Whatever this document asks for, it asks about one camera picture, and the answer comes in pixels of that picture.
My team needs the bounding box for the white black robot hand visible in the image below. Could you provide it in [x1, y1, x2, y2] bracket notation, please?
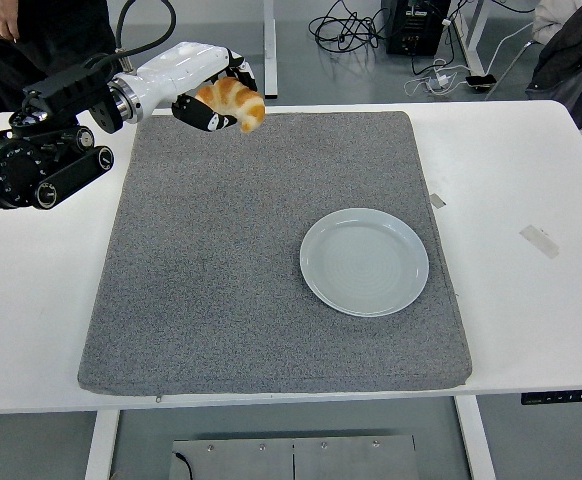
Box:
[133, 41, 260, 134]

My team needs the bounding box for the grey metal plate with screws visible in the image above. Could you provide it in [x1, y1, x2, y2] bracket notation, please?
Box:
[172, 434, 418, 480]

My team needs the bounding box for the person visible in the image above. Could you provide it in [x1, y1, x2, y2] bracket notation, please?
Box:
[0, 0, 118, 114]

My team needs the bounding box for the golden croissant bread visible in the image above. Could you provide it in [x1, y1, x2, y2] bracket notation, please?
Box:
[194, 75, 267, 134]

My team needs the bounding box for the black computer box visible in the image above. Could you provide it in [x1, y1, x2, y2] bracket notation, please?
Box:
[380, 0, 453, 57]

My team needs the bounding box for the dark jacket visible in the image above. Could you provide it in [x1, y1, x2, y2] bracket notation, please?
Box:
[524, 0, 582, 132]

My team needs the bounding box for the large grey tape piece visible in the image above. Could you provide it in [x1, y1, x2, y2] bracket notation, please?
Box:
[519, 224, 561, 260]

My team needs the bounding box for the grey fabric mat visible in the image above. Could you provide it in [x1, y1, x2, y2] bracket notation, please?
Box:
[77, 110, 474, 395]

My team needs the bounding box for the white charger with cables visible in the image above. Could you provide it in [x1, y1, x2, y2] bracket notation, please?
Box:
[403, 58, 472, 97]

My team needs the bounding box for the white table leg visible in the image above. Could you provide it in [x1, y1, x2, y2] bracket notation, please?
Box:
[84, 410, 122, 480]
[453, 397, 497, 480]

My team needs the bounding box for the thin black cable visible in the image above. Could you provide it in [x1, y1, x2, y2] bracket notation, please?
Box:
[172, 451, 195, 480]

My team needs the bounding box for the grey round plate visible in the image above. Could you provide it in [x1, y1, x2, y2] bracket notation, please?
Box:
[299, 207, 431, 318]

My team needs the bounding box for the black cable bundle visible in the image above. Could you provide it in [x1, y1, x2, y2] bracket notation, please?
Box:
[308, 0, 390, 54]

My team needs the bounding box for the black table control panel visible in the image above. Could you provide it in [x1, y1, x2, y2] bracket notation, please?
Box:
[521, 388, 582, 406]

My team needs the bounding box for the white slanted desk leg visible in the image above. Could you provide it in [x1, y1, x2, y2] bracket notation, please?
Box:
[450, 0, 488, 74]

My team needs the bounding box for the black phone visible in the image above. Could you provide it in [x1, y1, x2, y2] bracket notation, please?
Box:
[464, 74, 500, 92]

